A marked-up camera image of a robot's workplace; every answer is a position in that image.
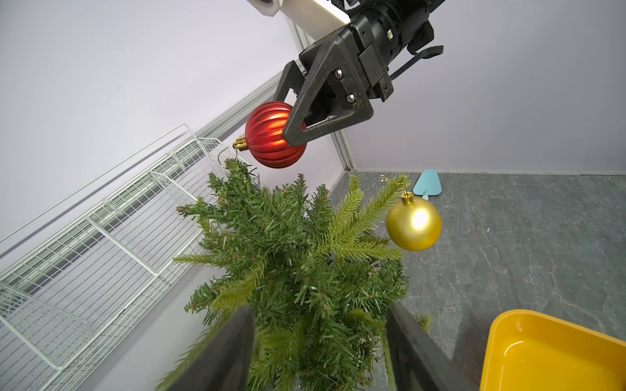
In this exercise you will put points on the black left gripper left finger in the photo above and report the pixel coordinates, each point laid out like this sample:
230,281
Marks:
224,363

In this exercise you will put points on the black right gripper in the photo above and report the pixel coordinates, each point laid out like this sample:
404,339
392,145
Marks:
353,64

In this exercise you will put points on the teal garden trowel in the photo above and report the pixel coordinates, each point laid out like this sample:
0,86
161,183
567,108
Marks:
428,185

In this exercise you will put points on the yellow plastic tray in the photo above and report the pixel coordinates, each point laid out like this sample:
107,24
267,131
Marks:
527,350

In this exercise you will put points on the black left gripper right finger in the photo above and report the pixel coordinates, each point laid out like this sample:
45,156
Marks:
417,362

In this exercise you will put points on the gold ball ornament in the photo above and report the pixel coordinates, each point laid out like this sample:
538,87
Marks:
413,223

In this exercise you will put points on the small green christmas tree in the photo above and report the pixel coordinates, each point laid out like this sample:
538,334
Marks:
318,277

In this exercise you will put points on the long white wire shelf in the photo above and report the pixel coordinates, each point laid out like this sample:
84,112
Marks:
70,302

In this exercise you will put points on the red ribbed ball ornament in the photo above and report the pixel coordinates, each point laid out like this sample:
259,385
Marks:
264,139

